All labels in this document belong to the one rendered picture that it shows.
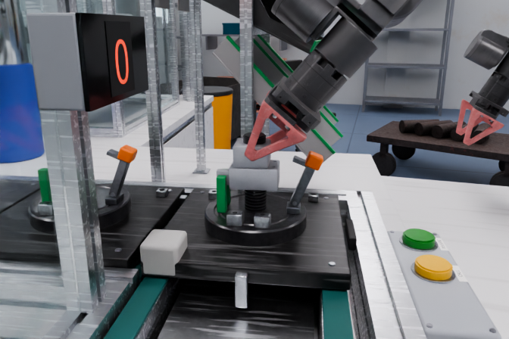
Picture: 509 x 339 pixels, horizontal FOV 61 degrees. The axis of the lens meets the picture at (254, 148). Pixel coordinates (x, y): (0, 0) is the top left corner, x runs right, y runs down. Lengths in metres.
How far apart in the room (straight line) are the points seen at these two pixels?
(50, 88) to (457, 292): 0.44
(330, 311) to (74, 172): 0.29
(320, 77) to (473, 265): 0.43
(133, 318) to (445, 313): 0.31
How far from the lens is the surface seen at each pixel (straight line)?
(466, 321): 0.49
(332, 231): 0.59
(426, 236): 0.61
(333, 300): 0.50
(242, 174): 0.56
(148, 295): 0.52
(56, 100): 0.35
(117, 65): 0.38
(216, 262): 0.52
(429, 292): 0.52
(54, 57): 0.35
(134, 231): 0.60
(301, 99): 0.52
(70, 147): 0.41
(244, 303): 0.52
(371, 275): 0.53
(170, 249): 0.51
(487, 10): 7.49
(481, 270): 0.80
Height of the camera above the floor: 1.23
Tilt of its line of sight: 16 degrees down
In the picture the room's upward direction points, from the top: straight up
